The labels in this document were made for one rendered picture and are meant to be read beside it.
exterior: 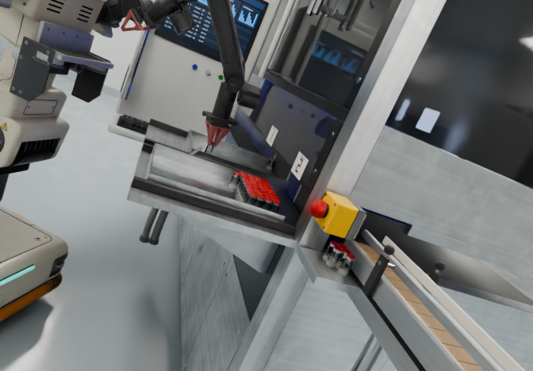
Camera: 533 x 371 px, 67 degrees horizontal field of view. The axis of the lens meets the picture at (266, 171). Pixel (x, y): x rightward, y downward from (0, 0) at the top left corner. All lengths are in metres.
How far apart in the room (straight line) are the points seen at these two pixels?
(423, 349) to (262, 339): 0.47
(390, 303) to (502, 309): 0.62
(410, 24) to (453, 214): 0.48
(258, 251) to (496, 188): 0.63
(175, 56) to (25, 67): 0.70
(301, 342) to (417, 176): 0.52
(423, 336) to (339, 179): 0.37
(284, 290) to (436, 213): 0.42
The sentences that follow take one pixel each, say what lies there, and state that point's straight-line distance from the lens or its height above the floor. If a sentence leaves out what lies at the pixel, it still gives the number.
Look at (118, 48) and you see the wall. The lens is 6.43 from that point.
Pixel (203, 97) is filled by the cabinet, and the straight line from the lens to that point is 1.85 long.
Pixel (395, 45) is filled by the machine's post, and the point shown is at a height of 1.37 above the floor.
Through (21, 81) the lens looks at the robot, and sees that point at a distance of 1.32.
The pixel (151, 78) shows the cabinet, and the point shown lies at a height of 0.99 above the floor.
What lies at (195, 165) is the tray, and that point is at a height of 0.89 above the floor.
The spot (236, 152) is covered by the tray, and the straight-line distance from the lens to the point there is 1.54.
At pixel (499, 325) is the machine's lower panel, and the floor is 0.81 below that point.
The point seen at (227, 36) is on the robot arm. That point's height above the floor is 1.26.
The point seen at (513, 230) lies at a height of 1.09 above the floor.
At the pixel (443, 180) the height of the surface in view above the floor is 1.15.
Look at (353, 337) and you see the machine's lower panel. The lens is 1.19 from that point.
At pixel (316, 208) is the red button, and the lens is 0.86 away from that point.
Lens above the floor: 1.22
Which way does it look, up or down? 13 degrees down
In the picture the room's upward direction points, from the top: 24 degrees clockwise
